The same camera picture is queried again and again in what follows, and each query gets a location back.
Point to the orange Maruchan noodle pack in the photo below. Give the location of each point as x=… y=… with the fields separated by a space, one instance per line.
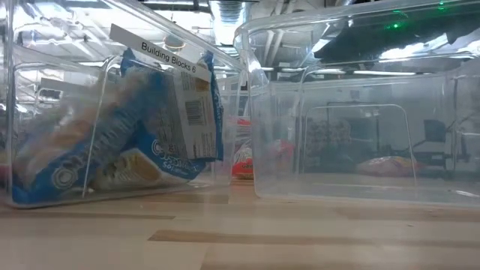
x=243 y=123
x=243 y=167

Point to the blue Maruchan noodle pack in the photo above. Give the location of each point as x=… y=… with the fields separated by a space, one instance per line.
x=150 y=168
x=191 y=123
x=75 y=157

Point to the red Maruchan noodle pack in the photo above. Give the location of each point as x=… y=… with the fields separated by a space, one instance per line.
x=386 y=167

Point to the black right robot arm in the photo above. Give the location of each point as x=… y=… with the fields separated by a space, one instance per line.
x=375 y=43

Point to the clear plastic bin with label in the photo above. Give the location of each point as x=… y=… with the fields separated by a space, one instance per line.
x=161 y=54

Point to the black monitor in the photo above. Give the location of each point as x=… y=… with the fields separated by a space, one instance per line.
x=435 y=130

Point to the silver ventilation duct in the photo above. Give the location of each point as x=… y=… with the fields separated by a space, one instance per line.
x=228 y=18

